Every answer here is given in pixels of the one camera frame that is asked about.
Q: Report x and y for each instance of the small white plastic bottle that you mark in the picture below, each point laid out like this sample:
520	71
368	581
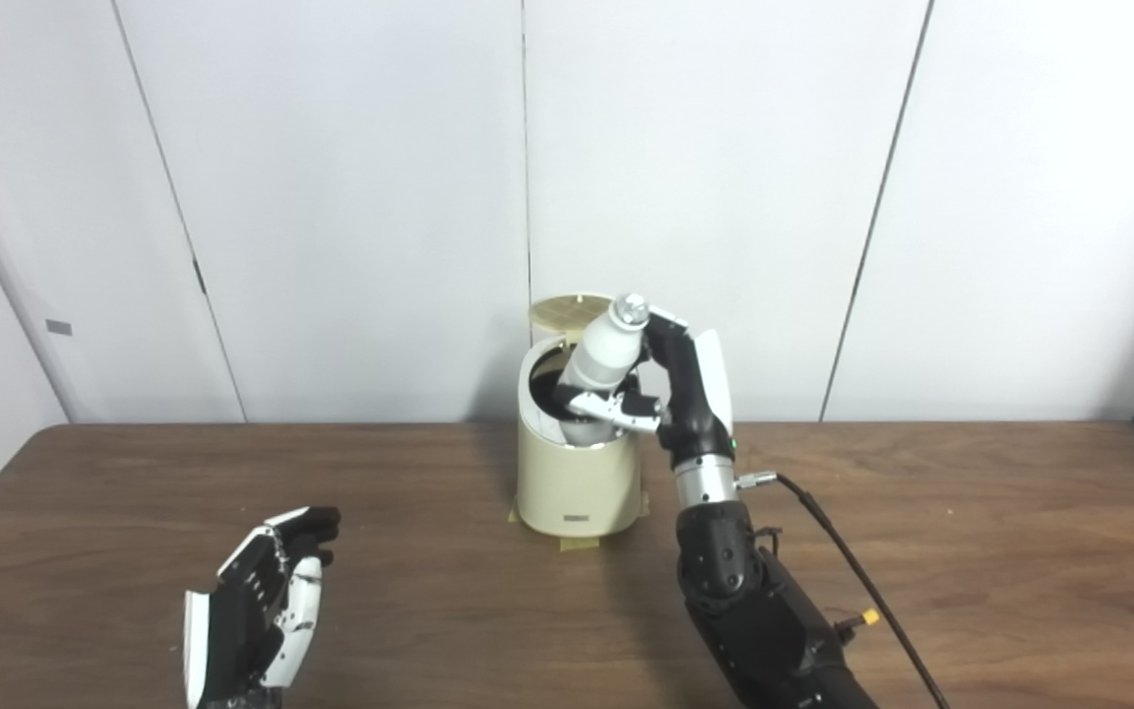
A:
606	350

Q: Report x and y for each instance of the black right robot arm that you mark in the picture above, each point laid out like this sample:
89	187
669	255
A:
754	611

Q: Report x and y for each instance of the black wall panel hinge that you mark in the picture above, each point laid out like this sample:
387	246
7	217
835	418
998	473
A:
199	277

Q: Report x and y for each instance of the small grey wall label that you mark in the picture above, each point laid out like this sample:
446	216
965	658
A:
59	328

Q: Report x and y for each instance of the cream-colored plastic bin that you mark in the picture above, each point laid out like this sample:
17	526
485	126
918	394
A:
577	483

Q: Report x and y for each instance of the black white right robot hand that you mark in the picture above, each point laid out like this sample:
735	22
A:
695	394

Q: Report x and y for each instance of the round cream bin lid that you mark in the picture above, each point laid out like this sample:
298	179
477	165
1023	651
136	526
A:
562	313

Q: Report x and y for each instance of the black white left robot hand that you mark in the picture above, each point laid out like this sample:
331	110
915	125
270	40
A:
232	630

